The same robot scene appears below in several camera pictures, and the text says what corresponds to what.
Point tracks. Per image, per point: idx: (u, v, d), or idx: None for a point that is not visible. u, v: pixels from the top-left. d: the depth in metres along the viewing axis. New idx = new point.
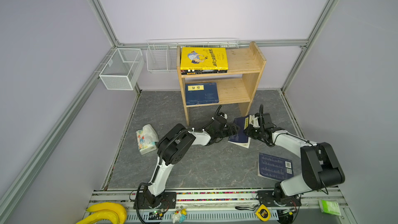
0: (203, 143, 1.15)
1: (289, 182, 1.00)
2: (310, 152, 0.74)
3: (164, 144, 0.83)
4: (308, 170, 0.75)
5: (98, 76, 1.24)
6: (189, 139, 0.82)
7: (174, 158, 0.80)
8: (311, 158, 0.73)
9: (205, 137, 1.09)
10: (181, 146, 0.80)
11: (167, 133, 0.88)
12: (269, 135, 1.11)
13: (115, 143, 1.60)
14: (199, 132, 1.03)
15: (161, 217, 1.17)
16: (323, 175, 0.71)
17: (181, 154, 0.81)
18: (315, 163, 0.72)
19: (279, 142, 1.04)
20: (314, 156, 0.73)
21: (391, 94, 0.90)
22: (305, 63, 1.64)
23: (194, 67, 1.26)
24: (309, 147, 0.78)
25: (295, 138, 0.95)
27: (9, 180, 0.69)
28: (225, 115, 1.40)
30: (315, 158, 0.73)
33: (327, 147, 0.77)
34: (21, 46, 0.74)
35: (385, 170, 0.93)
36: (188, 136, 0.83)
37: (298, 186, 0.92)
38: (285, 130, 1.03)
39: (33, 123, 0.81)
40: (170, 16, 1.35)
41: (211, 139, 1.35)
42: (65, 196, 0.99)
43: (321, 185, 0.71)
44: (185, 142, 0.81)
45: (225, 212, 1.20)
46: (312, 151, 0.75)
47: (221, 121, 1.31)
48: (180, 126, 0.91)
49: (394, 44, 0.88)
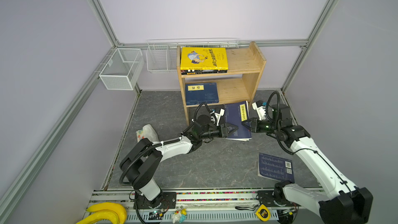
0: (184, 151, 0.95)
1: (295, 194, 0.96)
2: (347, 202, 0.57)
3: (131, 170, 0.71)
4: (333, 213, 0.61)
5: (98, 76, 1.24)
6: (155, 158, 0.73)
7: (139, 181, 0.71)
8: (346, 212, 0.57)
9: (186, 145, 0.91)
10: (143, 168, 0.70)
11: (128, 154, 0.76)
12: (287, 136, 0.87)
13: (115, 143, 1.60)
14: (173, 144, 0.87)
15: (161, 217, 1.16)
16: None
17: (145, 176, 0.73)
18: (349, 215, 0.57)
19: (300, 156, 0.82)
20: (351, 208, 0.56)
21: (391, 93, 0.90)
22: (305, 63, 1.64)
23: (194, 67, 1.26)
24: (344, 195, 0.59)
25: (325, 166, 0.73)
27: (9, 180, 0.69)
28: (216, 114, 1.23)
30: (350, 211, 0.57)
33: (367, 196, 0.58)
34: (22, 46, 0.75)
35: (385, 171, 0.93)
36: (154, 154, 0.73)
37: (304, 202, 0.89)
38: (314, 149, 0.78)
39: (34, 123, 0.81)
40: (170, 17, 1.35)
41: (194, 145, 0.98)
42: (65, 196, 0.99)
43: None
44: (148, 162, 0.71)
45: (225, 212, 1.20)
46: (349, 203, 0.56)
47: (204, 122, 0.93)
48: (144, 143, 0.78)
49: (394, 44, 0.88)
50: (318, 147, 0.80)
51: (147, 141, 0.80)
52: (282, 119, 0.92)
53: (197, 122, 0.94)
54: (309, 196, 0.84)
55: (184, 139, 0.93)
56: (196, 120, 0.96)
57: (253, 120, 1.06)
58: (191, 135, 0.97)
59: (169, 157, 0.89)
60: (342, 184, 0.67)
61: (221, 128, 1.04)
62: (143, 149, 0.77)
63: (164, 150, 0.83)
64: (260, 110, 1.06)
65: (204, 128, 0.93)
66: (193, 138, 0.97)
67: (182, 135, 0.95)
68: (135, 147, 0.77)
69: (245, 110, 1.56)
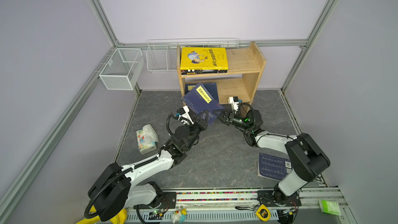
0: (166, 167, 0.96)
1: (285, 181, 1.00)
2: (293, 146, 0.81)
3: (100, 198, 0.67)
4: (298, 163, 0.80)
5: (98, 75, 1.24)
6: (122, 187, 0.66)
7: (108, 212, 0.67)
8: (297, 153, 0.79)
9: (166, 164, 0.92)
10: (111, 198, 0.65)
11: (96, 182, 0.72)
12: (253, 141, 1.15)
13: (115, 143, 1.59)
14: (147, 165, 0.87)
15: (161, 217, 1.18)
16: (312, 165, 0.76)
17: (115, 206, 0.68)
18: (301, 155, 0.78)
19: (261, 143, 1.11)
20: (296, 149, 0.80)
21: (390, 93, 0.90)
22: (304, 63, 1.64)
23: (194, 67, 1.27)
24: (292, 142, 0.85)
25: (276, 137, 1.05)
27: (9, 180, 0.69)
28: (185, 115, 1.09)
30: (299, 150, 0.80)
33: (307, 137, 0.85)
34: (23, 45, 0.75)
35: (384, 171, 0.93)
36: (122, 182, 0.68)
37: (295, 182, 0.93)
38: (265, 132, 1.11)
39: (34, 123, 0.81)
40: (170, 16, 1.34)
41: (176, 158, 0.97)
42: (65, 197, 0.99)
43: (314, 174, 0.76)
44: (115, 193, 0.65)
45: (225, 212, 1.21)
46: (295, 145, 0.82)
47: (179, 137, 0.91)
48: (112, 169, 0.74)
49: (393, 44, 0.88)
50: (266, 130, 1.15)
51: (116, 166, 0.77)
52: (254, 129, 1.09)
53: (175, 137, 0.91)
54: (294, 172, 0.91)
55: (164, 156, 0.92)
56: (174, 132, 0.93)
57: (230, 112, 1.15)
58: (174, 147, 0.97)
59: (145, 177, 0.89)
60: (287, 138, 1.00)
61: (198, 122, 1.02)
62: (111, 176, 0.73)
63: (136, 174, 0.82)
64: (235, 104, 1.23)
65: (181, 141, 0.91)
66: (176, 150, 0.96)
67: (165, 150, 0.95)
68: (102, 174, 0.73)
69: (204, 92, 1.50)
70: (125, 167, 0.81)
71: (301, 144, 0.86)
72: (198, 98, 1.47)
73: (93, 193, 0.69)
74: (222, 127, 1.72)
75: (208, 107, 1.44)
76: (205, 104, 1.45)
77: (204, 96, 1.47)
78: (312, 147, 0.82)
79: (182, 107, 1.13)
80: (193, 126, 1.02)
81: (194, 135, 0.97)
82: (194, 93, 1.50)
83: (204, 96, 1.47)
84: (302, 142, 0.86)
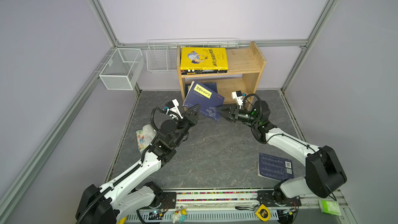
0: (155, 167, 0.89)
1: (289, 184, 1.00)
2: (316, 162, 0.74)
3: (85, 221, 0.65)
4: (315, 178, 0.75)
5: (98, 76, 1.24)
6: (102, 210, 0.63)
7: None
8: (320, 169, 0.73)
9: (154, 165, 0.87)
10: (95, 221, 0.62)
11: (78, 208, 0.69)
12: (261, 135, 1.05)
13: (115, 143, 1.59)
14: (130, 177, 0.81)
15: (161, 217, 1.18)
16: (330, 183, 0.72)
17: None
18: (323, 172, 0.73)
19: (274, 141, 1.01)
20: (320, 166, 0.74)
21: (390, 94, 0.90)
22: (304, 63, 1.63)
23: (194, 67, 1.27)
24: (313, 154, 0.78)
25: (295, 142, 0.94)
27: (10, 180, 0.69)
28: (174, 109, 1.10)
30: (321, 166, 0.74)
33: (330, 152, 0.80)
34: (23, 46, 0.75)
35: (384, 171, 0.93)
36: (102, 205, 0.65)
37: (298, 186, 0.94)
38: (280, 131, 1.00)
39: (34, 123, 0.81)
40: (170, 16, 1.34)
41: (166, 156, 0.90)
42: (65, 197, 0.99)
43: (328, 193, 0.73)
44: (97, 215, 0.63)
45: (225, 212, 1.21)
46: (318, 159, 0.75)
47: (166, 132, 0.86)
48: (91, 191, 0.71)
49: (393, 44, 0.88)
50: (284, 131, 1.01)
51: (96, 187, 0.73)
52: (261, 120, 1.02)
53: (161, 131, 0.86)
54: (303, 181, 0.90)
55: (148, 159, 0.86)
56: (160, 128, 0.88)
57: (235, 107, 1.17)
58: (161, 145, 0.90)
59: (133, 186, 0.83)
60: (307, 149, 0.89)
61: (187, 117, 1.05)
62: (91, 199, 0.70)
63: (117, 191, 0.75)
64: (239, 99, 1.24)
65: (167, 137, 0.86)
66: (162, 148, 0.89)
67: (150, 151, 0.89)
68: (83, 198, 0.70)
69: (202, 88, 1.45)
70: (104, 186, 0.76)
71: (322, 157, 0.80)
72: (199, 96, 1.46)
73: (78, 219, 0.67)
74: (222, 127, 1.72)
75: (210, 103, 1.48)
76: (208, 100, 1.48)
77: (204, 93, 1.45)
78: (334, 164, 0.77)
79: (171, 100, 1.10)
80: (182, 122, 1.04)
81: (182, 129, 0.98)
82: (193, 94, 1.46)
83: (204, 93, 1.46)
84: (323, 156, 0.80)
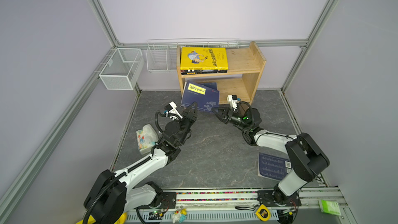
0: (161, 164, 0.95)
1: (286, 182, 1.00)
2: (293, 146, 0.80)
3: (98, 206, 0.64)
4: (298, 163, 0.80)
5: (98, 75, 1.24)
6: (117, 193, 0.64)
7: (107, 219, 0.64)
8: (298, 153, 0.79)
9: (160, 160, 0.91)
10: (109, 204, 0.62)
11: (89, 193, 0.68)
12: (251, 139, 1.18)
13: (115, 143, 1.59)
14: (141, 167, 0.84)
15: (161, 217, 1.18)
16: (312, 165, 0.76)
17: (113, 211, 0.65)
18: (300, 155, 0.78)
19: (262, 141, 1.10)
20: (297, 150, 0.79)
21: (390, 94, 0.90)
22: (304, 63, 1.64)
23: (194, 67, 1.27)
24: (292, 142, 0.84)
25: (275, 136, 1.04)
27: (9, 180, 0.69)
28: (172, 110, 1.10)
30: (298, 150, 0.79)
33: (307, 137, 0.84)
34: (22, 46, 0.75)
35: (384, 171, 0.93)
36: (117, 188, 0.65)
37: (295, 182, 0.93)
38: (264, 131, 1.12)
39: (33, 123, 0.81)
40: (169, 16, 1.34)
41: (171, 154, 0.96)
42: (65, 196, 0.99)
43: (314, 174, 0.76)
44: (111, 199, 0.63)
45: (225, 212, 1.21)
46: (296, 145, 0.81)
47: (170, 132, 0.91)
48: (104, 176, 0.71)
49: (392, 43, 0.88)
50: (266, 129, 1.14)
51: (110, 172, 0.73)
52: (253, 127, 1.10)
53: (165, 133, 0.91)
54: (293, 171, 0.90)
55: (157, 154, 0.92)
56: (164, 130, 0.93)
57: (229, 109, 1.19)
58: (167, 144, 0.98)
59: (142, 178, 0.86)
60: (287, 138, 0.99)
61: (187, 115, 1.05)
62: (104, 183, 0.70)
63: (130, 177, 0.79)
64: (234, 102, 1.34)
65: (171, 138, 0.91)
66: (169, 146, 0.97)
67: (158, 148, 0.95)
68: (96, 182, 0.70)
69: (196, 86, 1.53)
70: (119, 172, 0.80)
71: (300, 143, 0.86)
72: (194, 94, 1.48)
73: (88, 204, 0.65)
74: (222, 127, 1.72)
75: (205, 97, 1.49)
76: (203, 97, 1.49)
77: (198, 89, 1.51)
78: (312, 146, 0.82)
79: (168, 104, 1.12)
80: (183, 121, 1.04)
81: (185, 129, 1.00)
82: (188, 93, 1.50)
83: (198, 89, 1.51)
84: (302, 142, 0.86)
